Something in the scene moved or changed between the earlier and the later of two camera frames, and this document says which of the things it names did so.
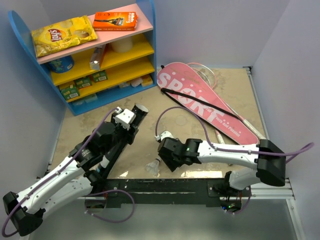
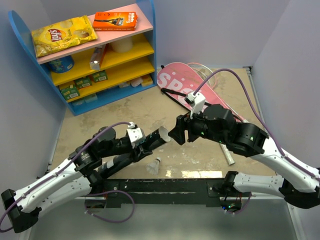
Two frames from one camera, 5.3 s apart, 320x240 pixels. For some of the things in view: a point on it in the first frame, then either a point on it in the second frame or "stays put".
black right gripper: x=172 y=164 to x=184 y=122
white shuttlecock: x=153 y=168 stays put
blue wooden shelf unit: x=116 y=64 stays put
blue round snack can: x=62 y=65 stays put
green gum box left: x=72 y=92 stays put
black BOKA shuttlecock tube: x=106 y=162 to x=161 y=135
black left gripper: x=129 y=137 to x=137 y=155
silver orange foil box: x=96 y=57 stays put
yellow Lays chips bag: x=75 y=31 stays put
